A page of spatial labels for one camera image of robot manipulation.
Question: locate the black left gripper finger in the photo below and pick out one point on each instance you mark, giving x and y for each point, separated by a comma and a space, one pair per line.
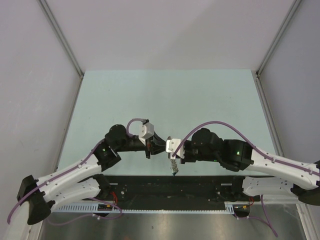
157, 140
155, 149

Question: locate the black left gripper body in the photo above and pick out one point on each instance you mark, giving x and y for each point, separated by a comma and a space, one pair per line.
136, 144

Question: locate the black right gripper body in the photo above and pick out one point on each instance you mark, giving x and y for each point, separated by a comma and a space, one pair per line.
192, 154

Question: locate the metal disc keyring holder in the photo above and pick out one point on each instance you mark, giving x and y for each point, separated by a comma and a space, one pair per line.
174, 167

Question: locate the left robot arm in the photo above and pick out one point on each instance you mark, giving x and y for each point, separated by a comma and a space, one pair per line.
84, 179

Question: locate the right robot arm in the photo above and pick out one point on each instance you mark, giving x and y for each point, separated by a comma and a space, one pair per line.
286, 177

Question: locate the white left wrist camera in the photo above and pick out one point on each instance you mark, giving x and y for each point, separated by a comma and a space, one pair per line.
146, 131

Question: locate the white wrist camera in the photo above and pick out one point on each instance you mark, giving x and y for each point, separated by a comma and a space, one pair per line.
173, 149
146, 131

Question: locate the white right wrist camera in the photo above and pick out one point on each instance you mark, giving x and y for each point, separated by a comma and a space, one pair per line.
173, 149

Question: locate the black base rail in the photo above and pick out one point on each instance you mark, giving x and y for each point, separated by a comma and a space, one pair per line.
225, 188

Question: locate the grey slotted cable duct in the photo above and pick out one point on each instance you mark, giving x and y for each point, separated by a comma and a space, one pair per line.
103, 208

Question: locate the aluminium frame right post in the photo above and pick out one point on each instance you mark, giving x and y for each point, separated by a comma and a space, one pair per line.
279, 35

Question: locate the aluminium frame post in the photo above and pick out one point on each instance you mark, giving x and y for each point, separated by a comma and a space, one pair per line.
279, 35
51, 19

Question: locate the aluminium frame left post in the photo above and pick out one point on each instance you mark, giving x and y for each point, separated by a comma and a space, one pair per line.
51, 19

